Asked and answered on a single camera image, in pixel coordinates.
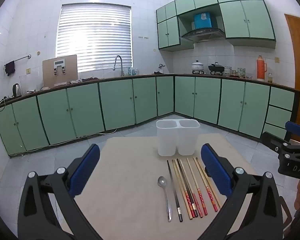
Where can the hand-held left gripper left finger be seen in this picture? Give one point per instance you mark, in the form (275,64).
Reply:
(86,172)

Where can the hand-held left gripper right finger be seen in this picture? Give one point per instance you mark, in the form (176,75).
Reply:
(215,172)

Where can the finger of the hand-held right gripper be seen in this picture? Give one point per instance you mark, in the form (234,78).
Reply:
(272,140)
(296,128)

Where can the red-ended wooden chopstick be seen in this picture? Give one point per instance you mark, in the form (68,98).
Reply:
(199,195)
(210,195)
(189,185)

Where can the chopsticks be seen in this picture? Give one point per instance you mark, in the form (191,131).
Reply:
(184,180)

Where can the black chopstick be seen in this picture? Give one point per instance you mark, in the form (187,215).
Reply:
(174,190)

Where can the metal spoon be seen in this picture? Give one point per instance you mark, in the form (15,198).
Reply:
(162,181)

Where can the white two-compartment utensil holder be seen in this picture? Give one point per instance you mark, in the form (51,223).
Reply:
(167,140)

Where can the glass oil bottle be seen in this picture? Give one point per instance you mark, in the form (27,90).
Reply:
(270,78)

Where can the orange thermos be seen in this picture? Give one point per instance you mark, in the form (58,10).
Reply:
(261,70)

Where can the green lower kitchen cabinets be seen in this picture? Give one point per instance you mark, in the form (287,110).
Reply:
(115,105)

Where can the green kitchen cabinets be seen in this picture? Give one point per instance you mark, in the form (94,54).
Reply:
(240,20)
(115,105)

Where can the patterned cup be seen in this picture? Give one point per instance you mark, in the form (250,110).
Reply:
(241,72)

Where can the stack of bowls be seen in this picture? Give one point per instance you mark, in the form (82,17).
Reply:
(228,70)

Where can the dark rag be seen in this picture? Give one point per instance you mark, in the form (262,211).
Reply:
(90,79)

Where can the white cooking pot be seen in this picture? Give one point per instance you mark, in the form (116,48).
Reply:
(198,67)

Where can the steel electric kettle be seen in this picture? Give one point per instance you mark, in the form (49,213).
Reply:
(17,90)

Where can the blue bottle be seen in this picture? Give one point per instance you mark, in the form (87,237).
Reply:
(129,71)

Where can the metal sink faucet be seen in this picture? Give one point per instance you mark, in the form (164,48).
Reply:
(121,68)

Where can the clear bottle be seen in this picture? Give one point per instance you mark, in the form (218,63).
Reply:
(136,72)

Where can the small metal jug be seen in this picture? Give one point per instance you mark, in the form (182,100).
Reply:
(161,68)

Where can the green upper kitchen cabinets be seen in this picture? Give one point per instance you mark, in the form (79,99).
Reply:
(240,20)

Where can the range hood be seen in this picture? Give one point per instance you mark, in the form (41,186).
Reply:
(202,33)

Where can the dark hanging cloth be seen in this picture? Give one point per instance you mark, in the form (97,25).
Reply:
(10,67)

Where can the white window blind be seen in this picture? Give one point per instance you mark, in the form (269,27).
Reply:
(95,37)

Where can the blue box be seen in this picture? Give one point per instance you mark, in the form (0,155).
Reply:
(202,21)

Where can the metal towel rail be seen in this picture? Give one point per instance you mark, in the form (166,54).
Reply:
(21,58)

